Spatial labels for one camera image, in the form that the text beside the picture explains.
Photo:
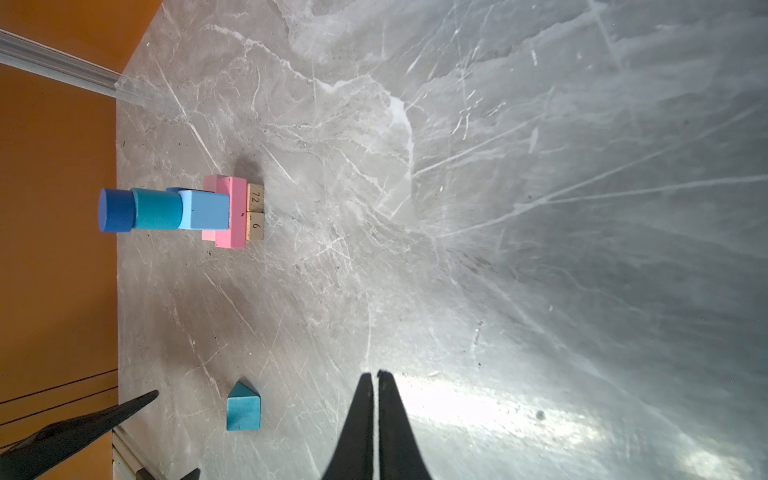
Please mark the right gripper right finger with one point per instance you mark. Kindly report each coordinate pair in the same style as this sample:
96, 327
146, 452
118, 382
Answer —
399, 455

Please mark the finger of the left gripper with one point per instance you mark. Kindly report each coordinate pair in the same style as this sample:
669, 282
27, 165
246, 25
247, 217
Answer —
57, 442
192, 475

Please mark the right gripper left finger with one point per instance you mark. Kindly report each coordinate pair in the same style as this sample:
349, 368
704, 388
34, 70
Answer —
353, 457

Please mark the teal cube block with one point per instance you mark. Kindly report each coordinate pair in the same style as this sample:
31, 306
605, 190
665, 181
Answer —
243, 408

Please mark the dark pink rectangular block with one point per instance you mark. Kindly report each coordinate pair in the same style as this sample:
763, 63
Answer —
237, 190

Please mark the dark blue cylinder block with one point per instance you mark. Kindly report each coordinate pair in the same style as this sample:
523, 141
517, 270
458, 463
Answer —
116, 211

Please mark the teal cylinder block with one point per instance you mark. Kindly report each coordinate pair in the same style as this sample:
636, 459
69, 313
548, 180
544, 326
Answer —
157, 210

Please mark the light blue cube block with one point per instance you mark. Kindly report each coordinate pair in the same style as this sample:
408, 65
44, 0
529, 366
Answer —
192, 217

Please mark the plain wood plank block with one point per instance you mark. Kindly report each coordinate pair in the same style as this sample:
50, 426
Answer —
256, 195

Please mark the light pink rectangular block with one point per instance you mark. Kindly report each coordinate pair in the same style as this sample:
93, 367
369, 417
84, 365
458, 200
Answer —
210, 186

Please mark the aluminium front rail frame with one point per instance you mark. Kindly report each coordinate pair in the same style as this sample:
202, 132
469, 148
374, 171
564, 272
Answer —
129, 462

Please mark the left aluminium corner post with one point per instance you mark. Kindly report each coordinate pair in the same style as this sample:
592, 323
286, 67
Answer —
30, 56

